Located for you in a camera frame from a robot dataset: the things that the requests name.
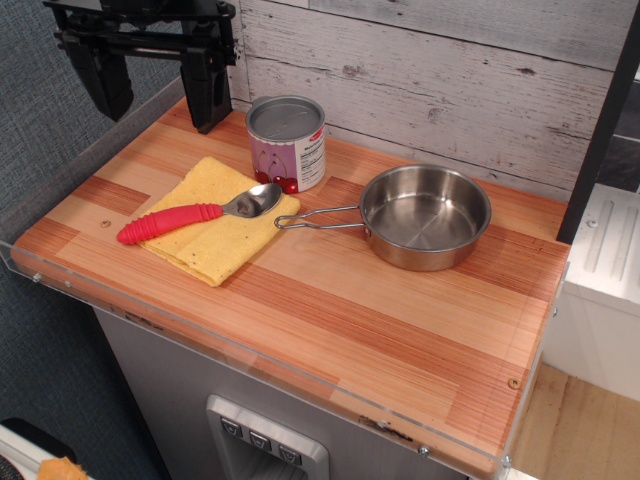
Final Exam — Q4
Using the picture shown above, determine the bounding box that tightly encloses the yellow folded cloth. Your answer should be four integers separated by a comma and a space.
142, 157, 301, 287

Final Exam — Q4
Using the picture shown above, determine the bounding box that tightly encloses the black vertical post right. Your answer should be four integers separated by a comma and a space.
556, 2, 639, 244

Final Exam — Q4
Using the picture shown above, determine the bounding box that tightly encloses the white toy sink unit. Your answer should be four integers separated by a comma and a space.
542, 185, 639, 400

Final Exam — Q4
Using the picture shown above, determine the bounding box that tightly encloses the silver dispenser button panel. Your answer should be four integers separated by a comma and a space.
206, 395, 331, 479

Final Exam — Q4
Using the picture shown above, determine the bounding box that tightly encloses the red handled metal spoon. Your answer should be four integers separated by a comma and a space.
116, 184, 283, 245

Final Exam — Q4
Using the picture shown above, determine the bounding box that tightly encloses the silver steel pot with handle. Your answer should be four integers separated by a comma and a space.
274, 164, 492, 272

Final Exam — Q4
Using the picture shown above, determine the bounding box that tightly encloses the clear acrylic table guard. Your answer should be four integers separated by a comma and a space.
7, 82, 569, 479

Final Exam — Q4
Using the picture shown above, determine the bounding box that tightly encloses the grey toy fridge cabinet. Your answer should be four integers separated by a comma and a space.
96, 310, 462, 479

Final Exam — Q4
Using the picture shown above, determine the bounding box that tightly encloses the cherry label tin can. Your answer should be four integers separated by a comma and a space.
246, 95, 326, 194

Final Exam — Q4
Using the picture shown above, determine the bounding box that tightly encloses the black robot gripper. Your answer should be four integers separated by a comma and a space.
43, 0, 236, 134

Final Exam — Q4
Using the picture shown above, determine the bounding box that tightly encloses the orange object bottom left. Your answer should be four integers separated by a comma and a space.
36, 457, 89, 480

